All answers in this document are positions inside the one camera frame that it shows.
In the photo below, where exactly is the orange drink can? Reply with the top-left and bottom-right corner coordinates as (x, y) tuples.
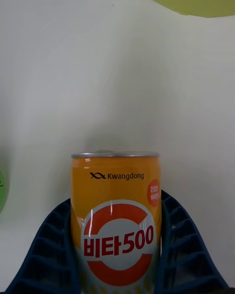
(70, 150), (163, 294)

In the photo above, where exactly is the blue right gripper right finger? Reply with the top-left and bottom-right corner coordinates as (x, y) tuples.
(154, 189), (231, 294)

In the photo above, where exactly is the green round object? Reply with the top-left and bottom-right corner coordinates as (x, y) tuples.
(0, 168), (6, 214)

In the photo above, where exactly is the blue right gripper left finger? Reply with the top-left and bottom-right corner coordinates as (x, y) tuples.
(4, 197), (81, 294)

